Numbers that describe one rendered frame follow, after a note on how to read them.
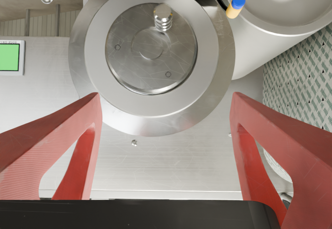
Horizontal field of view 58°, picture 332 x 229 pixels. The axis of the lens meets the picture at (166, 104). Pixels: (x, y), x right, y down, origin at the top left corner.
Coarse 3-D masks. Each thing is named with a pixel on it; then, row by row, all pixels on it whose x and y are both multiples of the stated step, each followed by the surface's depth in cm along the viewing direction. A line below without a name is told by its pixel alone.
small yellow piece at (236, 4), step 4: (220, 0) 22; (232, 0) 20; (236, 0) 20; (240, 0) 20; (244, 0) 20; (220, 4) 22; (224, 4) 22; (232, 4) 20; (236, 4) 20; (240, 4) 20; (224, 8) 22; (228, 8) 21; (232, 8) 20; (236, 8) 20; (240, 8) 20; (228, 12) 21; (232, 12) 21; (236, 12) 21; (228, 16) 22; (232, 16) 21; (236, 16) 22
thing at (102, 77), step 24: (120, 0) 26; (144, 0) 26; (168, 0) 26; (192, 0) 26; (96, 24) 25; (192, 24) 26; (96, 48) 25; (216, 48) 25; (96, 72) 25; (192, 72) 25; (120, 96) 25; (144, 96) 25; (168, 96) 25; (192, 96) 25
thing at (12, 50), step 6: (0, 48) 58; (6, 48) 58; (12, 48) 58; (0, 54) 58; (6, 54) 58; (12, 54) 58; (0, 60) 58; (6, 60) 58; (12, 60) 58; (0, 66) 58; (6, 66) 58; (12, 66) 58
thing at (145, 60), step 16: (128, 16) 24; (144, 16) 25; (176, 16) 25; (112, 32) 24; (128, 32) 24; (144, 32) 25; (160, 32) 25; (176, 32) 24; (192, 32) 24; (112, 48) 24; (128, 48) 24; (144, 48) 24; (160, 48) 24; (176, 48) 24; (192, 48) 24; (112, 64) 24; (128, 64) 24; (144, 64) 25; (160, 64) 24; (176, 64) 24; (192, 64) 24; (128, 80) 24; (144, 80) 24; (160, 80) 24; (176, 80) 24
